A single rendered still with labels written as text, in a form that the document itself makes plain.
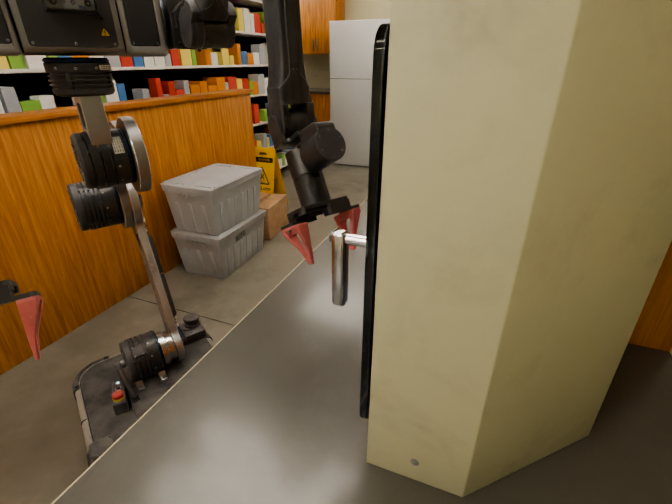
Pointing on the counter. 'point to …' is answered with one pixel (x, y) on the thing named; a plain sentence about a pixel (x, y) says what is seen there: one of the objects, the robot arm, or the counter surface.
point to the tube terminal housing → (513, 226)
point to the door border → (378, 209)
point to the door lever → (341, 239)
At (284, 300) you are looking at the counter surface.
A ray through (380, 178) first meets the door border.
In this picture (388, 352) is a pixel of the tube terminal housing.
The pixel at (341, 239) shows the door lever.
